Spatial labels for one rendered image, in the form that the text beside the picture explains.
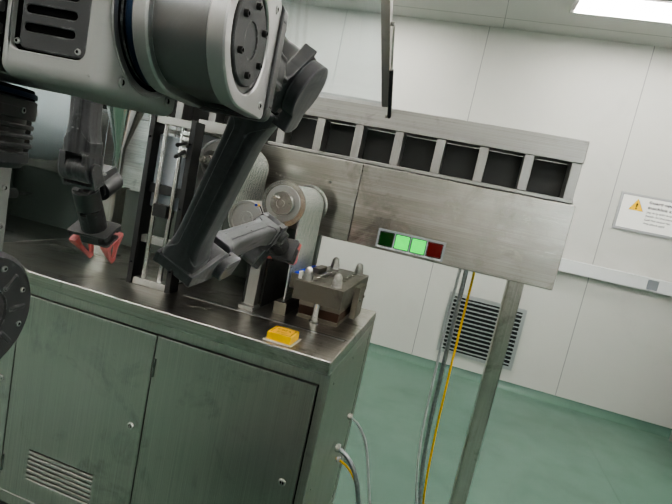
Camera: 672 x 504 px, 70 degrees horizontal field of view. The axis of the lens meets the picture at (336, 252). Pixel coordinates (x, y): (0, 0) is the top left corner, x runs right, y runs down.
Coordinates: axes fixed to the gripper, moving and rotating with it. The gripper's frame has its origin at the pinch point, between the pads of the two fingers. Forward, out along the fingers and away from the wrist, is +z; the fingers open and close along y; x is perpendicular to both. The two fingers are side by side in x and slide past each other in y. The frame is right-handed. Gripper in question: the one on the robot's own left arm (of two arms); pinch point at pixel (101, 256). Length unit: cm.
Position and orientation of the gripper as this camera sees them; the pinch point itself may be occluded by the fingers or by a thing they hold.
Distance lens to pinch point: 134.0
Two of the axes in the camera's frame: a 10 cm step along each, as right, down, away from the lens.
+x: -2.2, 5.7, -7.9
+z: -1.1, 7.9, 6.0
